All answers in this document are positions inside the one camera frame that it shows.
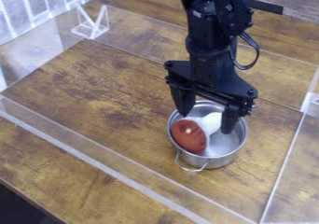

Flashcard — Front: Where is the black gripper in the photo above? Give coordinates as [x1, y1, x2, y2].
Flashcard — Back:
[164, 37, 257, 134]

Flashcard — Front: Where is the red plush mushroom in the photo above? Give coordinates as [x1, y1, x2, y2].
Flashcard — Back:
[171, 112, 221, 154]

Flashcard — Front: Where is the silver metal pot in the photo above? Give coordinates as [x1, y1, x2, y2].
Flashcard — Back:
[167, 100, 248, 172]

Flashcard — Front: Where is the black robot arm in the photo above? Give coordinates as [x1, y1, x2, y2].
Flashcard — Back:
[164, 0, 259, 134]

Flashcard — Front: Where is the black bar in background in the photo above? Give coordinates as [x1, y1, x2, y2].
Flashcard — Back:
[245, 0, 284, 15]

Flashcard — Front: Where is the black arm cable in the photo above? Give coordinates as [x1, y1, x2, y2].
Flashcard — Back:
[228, 31, 261, 71]

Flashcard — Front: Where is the clear acrylic triangle bracket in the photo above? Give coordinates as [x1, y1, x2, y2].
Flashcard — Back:
[70, 5, 109, 39]

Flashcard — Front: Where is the clear acrylic enclosure wall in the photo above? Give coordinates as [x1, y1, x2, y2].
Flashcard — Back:
[0, 95, 255, 224]

